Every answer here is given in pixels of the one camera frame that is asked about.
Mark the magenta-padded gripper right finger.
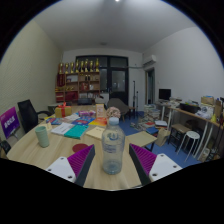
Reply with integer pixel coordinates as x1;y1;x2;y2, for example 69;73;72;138
128;143;183;187

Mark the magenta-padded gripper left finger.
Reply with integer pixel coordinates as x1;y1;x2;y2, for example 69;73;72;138
44;144;96;188

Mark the clear plastic water bottle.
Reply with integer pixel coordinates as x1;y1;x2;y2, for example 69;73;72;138
101;116;126;176

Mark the flat round red coaster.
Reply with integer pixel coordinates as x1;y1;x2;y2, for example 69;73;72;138
72;143;90;154

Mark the pale green cup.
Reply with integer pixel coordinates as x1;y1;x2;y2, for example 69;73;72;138
34;125;51;149

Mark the teal book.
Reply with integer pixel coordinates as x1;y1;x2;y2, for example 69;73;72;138
63;124;90;140

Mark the white booklet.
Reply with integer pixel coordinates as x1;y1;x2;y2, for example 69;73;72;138
50;122;75;136

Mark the wooden stool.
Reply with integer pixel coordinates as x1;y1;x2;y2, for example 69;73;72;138
168;123;192;151

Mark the white round stool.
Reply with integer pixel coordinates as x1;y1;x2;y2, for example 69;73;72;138
176;130;201;163

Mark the large beige envelope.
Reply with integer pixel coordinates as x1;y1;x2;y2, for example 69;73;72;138
85;125;107;141

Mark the blue colourful brochure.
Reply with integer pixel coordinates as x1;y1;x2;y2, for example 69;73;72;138
70;115;96;126

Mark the pile of books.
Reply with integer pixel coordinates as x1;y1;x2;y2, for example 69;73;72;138
136;103;169;133

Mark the yellow gift box red ribbon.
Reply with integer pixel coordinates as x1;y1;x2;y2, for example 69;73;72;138
54;102;73;119

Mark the orange yellow book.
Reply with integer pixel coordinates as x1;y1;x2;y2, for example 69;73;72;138
88;117;108;127

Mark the long wooden side desk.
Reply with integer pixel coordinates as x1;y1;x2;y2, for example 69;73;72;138
166;105;224;161

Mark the black office chair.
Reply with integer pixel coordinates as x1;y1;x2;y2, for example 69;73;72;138
17;99;51;134

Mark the standing orange card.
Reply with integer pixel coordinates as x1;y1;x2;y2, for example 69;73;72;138
95;103;108;119

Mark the purple sign board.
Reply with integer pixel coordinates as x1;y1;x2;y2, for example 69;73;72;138
0;106;21;139

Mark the black computer monitor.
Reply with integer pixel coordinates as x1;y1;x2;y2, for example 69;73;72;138
158;88;172;102

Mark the grey armchair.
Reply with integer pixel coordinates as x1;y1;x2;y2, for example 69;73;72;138
106;97;131;121

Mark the wooden shelf unit with trophies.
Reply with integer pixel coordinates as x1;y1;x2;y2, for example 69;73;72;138
54;58;101;104

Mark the white air conditioner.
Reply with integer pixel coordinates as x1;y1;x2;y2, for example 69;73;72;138
142;54;157;68

